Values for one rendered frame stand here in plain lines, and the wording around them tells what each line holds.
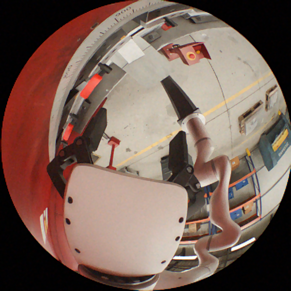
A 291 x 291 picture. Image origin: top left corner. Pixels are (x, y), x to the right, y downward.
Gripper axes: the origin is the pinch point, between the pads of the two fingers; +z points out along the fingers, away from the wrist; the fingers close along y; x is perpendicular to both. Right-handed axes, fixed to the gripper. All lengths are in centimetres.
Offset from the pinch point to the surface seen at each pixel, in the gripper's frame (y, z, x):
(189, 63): 21, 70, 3
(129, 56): -12.5, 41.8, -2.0
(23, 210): -13.9, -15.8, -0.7
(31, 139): -13.7, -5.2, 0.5
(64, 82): -12.5, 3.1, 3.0
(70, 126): -22.4, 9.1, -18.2
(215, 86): 107, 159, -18
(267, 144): 537, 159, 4
